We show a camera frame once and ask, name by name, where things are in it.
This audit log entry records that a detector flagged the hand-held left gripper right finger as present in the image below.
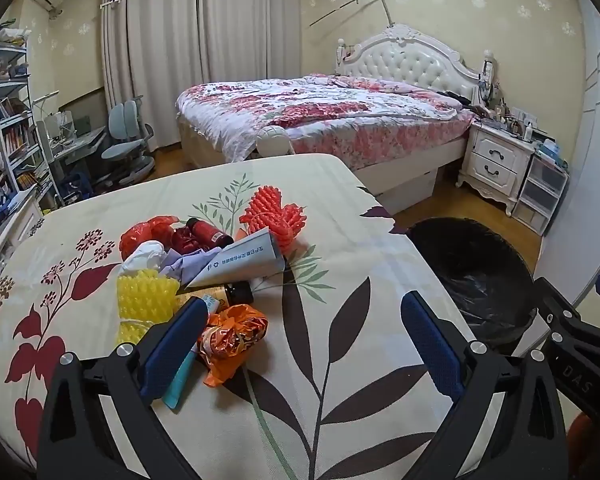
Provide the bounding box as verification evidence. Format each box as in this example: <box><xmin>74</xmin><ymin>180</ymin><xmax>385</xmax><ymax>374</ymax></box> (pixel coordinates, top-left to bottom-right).
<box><xmin>400</xmin><ymin>291</ymin><xmax>568</xmax><ymax>480</ymax></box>

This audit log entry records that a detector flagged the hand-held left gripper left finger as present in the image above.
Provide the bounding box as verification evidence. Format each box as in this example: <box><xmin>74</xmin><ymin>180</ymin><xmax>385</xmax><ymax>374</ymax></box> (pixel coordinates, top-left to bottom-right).
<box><xmin>37</xmin><ymin>297</ymin><xmax>211</xmax><ymax>480</ymax></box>

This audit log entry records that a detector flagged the teal tube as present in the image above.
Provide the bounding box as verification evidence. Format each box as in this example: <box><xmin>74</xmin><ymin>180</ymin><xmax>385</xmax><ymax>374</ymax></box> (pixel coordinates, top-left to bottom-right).
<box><xmin>161</xmin><ymin>350</ymin><xmax>201</xmax><ymax>410</ymax></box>

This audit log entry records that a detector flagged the yellow foam net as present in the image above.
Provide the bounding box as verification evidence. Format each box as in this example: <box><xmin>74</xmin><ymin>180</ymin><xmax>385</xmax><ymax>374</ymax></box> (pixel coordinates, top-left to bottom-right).
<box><xmin>116</xmin><ymin>269</ymin><xmax>181</xmax><ymax>346</ymax></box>

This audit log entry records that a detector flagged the orange plastic bag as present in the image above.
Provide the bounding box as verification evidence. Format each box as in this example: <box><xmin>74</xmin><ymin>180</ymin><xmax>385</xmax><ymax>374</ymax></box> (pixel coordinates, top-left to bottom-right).
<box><xmin>196</xmin><ymin>305</ymin><xmax>271</xmax><ymax>388</ymax></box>

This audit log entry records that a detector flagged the lavender cloth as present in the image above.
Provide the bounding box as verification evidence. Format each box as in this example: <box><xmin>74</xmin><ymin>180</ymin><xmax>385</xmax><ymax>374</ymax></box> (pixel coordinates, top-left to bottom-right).
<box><xmin>159</xmin><ymin>252</ymin><xmax>201</xmax><ymax>286</ymax></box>

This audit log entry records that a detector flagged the brown bottle with label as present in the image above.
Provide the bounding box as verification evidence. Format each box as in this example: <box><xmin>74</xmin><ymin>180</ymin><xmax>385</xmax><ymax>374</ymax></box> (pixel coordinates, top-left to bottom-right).
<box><xmin>174</xmin><ymin>281</ymin><xmax>255</xmax><ymax>313</ymax></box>

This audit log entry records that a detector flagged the wastebasket with black bag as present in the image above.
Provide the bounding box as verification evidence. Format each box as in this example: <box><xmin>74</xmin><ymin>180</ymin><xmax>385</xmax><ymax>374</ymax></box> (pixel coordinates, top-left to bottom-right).
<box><xmin>407</xmin><ymin>217</ymin><xmax>551</xmax><ymax>356</ymax></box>

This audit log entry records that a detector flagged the white plastic bag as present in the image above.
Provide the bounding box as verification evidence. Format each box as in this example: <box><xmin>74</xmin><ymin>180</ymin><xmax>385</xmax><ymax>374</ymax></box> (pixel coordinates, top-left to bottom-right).
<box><xmin>120</xmin><ymin>241</ymin><xmax>167</xmax><ymax>277</ymax></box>

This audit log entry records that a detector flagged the red plastic wrapper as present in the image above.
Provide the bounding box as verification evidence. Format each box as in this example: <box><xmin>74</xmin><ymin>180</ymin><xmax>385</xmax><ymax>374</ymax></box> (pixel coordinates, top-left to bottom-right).
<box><xmin>171</xmin><ymin>227</ymin><xmax>206</xmax><ymax>256</ymax></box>

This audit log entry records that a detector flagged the blue and white pouch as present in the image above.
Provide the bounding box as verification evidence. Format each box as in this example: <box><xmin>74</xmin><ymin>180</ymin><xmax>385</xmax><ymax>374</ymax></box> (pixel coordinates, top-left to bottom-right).
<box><xmin>185</xmin><ymin>226</ymin><xmax>287</xmax><ymax>289</ymax></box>

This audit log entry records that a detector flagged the red plastic bag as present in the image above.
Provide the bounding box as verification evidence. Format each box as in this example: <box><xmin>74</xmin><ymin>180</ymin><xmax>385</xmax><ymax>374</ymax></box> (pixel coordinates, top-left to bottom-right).
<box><xmin>119</xmin><ymin>215</ymin><xmax>181</xmax><ymax>261</ymax></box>

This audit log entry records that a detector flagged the red bottle with black cap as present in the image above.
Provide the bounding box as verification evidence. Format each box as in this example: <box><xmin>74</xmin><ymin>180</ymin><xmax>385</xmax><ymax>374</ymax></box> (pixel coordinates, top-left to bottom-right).
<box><xmin>185</xmin><ymin>217</ymin><xmax>233</xmax><ymax>251</ymax></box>

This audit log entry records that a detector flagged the red foam net bundle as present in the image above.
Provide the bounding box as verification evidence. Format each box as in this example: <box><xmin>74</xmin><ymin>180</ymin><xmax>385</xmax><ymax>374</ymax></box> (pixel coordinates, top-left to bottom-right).
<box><xmin>239</xmin><ymin>185</ymin><xmax>308</xmax><ymax>256</ymax></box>

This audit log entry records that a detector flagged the person's right forearm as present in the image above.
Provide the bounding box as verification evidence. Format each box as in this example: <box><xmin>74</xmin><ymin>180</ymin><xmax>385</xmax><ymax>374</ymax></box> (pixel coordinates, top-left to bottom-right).
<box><xmin>566</xmin><ymin>410</ymin><xmax>600</xmax><ymax>480</ymax></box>

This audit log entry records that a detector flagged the clear plastic drawer unit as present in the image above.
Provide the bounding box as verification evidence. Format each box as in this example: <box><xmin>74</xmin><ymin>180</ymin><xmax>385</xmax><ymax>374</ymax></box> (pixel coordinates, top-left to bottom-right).
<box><xmin>512</xmin><ymin>152</ymin><xmax>570</xmax><ymax>236</ymax></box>

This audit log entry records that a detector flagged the floral printed tablecloth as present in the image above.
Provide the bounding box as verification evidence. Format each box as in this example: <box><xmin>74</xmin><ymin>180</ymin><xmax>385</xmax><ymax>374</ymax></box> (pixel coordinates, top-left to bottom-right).
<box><xmin>0</xmin><ymin>152</ymin><xmax>481</xmax><ymax>480</ymax></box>

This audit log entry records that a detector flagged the light blue box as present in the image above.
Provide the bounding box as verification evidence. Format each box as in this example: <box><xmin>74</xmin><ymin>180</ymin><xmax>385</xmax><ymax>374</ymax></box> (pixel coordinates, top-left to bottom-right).
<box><xmin>537</xmin><ymin>142</ymin><xmax>569</xmax><ymax>166</ymax></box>

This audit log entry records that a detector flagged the white wardrobe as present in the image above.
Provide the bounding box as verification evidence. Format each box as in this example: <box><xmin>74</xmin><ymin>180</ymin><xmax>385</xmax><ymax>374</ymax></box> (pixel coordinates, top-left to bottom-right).
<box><xmin>545</xmin><ymin>0</ymin><xmax>600</xmax><ymax>311</ymax></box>

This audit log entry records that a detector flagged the white under-bed box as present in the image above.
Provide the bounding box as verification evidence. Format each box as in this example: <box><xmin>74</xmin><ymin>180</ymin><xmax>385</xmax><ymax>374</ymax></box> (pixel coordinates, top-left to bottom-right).
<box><xmin>367</xmin><ymin>167</ymin><xmax>438</xmax><ymax>216</ymax></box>

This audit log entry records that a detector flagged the white nightstand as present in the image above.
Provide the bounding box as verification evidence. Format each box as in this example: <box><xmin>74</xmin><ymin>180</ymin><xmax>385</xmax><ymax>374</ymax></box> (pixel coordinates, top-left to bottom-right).
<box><xmin>456</xmin><ymin>120</ymin><xmax>536</xmax><ymax>216</ymax></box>

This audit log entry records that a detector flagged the pile of small toiletries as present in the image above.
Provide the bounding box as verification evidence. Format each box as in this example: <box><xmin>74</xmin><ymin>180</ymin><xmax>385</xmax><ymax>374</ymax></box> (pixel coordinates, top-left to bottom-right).
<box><xmin>475</xmin><ymin>102</ymin><xmax>537</xmax><ymax>137</ymax></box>

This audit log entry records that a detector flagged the white low cabinet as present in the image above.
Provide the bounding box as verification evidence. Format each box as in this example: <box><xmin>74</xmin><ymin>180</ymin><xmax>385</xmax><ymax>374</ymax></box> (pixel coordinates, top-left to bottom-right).
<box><xmin>0</xmin><ymin>192</ymin><xmax>46</xmax><ymax>286</ymax></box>

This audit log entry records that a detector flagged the light blue office chair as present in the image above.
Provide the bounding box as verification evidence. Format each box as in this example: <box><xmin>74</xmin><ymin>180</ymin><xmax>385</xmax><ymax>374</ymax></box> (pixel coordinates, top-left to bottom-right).
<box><xmin>101</xmin><ymin>100</ymin><xmax>156</xmax><ymax>186</ymax></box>

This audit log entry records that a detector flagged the grey study desk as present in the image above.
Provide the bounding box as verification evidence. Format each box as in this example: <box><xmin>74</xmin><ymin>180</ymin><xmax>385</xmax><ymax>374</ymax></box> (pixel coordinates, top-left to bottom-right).
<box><xmin>35</xmin><ymin>110</ymin><xmax>108</xmax><ymax>196</ymax></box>

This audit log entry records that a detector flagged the pink floral quilt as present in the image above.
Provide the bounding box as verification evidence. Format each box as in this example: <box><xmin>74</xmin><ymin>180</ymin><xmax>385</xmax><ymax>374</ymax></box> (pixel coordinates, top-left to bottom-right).
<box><xmin>175</xmin><ymin>74</ymin><xmax>476</xmax><ymax>171</ymax></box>

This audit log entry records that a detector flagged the white bookshelf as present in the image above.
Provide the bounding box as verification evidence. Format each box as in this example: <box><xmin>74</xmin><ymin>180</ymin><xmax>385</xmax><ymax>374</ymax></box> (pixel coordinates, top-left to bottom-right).
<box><xmin>0</xmin><ymin>22</ymin><xmax>56</xmax><ymax>211</ymax></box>

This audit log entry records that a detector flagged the beige curtain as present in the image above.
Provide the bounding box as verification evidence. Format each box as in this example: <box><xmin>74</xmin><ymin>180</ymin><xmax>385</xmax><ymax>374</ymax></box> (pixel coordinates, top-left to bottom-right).
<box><xmin>197</xmin><ymin>0</ymin><xmax>303</xmax><ymax>91</ymax></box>
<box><xmin>102</xmin><ymin>0</ymin><xmax>201</xmax><ymax>153</ymax></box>

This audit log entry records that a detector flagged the white upholstered bed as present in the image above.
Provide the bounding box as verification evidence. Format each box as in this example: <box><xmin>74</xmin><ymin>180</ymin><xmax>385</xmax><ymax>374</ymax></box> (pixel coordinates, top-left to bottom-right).
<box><xmin>175</xmin><ymin>24</ymin><xmax>486</xmax><ymax>216</ymax></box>

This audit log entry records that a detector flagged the metal canopy rod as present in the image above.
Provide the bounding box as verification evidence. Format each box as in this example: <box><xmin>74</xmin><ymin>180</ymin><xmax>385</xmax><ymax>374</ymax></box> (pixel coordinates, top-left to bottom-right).
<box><xmin>307</xmin><ymin>0</ymin><xmax>396</xmax><ymax>28</ymax></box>

